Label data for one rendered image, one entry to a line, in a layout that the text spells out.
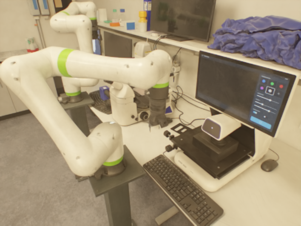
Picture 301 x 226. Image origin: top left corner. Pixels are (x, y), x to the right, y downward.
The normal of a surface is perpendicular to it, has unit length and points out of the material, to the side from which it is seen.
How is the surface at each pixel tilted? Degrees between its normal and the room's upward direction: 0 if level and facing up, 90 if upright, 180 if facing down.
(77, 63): 65
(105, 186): 0
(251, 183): 0
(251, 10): 90
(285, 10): 90
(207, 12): 86
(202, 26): 86
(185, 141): 0
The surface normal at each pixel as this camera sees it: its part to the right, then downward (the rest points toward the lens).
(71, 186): 0.00, -0.86
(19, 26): 0.57, 0.41
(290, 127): -0.82, 0.29
